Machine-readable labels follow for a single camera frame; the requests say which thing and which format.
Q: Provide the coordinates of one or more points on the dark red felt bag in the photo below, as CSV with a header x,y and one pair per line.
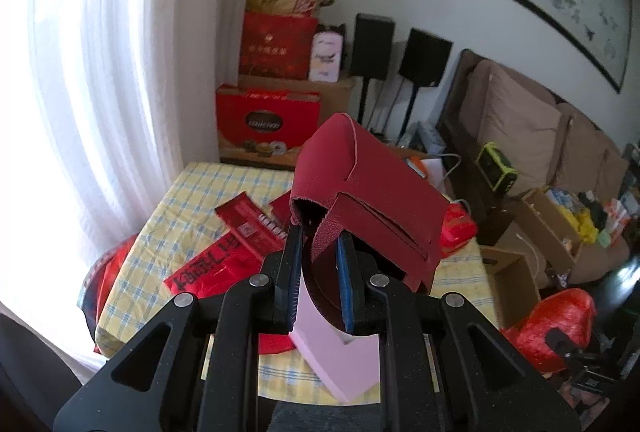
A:
x,y
380,192

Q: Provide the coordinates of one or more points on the white tissue pack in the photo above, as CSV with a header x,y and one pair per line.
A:
x,y
325,57

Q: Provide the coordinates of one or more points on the large cardboard box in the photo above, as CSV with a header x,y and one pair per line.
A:
x,y
515,282

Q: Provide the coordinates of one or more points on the dark wooden side table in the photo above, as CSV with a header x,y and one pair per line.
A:
x,y
482,222

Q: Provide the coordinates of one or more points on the red plastic bags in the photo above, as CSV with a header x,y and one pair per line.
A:
x,y
210,267

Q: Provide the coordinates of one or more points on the brown closed cardboard box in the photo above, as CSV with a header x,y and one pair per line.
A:
x,y
335,97

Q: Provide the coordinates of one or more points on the light grey plastic case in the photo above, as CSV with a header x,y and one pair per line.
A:
x,y
427,137

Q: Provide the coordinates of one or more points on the green black portable radio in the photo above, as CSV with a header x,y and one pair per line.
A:
x,y
495,170

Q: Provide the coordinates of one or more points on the red tin case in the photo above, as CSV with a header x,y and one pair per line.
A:
x,y
457,227

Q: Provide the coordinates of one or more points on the pink box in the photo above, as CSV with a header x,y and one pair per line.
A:
x,y
340,362

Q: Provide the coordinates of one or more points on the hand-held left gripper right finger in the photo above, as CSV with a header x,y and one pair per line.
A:
x,y
345,282

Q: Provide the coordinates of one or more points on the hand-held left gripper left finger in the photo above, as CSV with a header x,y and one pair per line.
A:
x,y
295,272

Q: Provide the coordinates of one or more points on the orange toy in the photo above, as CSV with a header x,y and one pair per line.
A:
x,y
416,167

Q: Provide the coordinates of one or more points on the brown sofa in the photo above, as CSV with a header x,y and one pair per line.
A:
x,y
600,264

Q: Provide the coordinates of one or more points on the black speaker on stand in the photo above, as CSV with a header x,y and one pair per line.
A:
x,y
370,47
425,57

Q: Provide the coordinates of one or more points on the red ribbon ball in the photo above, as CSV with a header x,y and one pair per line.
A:
x,y
560,307

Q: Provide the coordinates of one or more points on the white paper sheet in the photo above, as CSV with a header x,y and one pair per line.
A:
x,y
435,174

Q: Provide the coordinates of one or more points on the long cardboard tray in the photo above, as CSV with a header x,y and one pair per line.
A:
x,y
545,222

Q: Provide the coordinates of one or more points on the yellow plaid tablecloth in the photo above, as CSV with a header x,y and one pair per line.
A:
x,y
200,192

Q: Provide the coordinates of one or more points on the red gift box oval label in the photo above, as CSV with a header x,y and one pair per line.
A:
x,y
240,112

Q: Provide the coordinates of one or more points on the beige sofa cushion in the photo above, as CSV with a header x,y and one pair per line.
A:
x,y
580,147
520,122
615,167

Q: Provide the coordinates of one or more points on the white sheer curtain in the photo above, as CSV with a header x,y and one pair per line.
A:
x,y
100,87

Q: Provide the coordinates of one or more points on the red gold-print gift bag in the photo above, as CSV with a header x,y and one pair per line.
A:
x,y
275,42

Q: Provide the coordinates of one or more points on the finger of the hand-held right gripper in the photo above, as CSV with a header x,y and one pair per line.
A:
x,y
559,343

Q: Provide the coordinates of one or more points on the pile of small packets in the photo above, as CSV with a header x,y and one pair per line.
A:
x,y
585,217

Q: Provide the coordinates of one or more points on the red plastic sheet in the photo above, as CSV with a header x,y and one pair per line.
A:
x,y
112,272

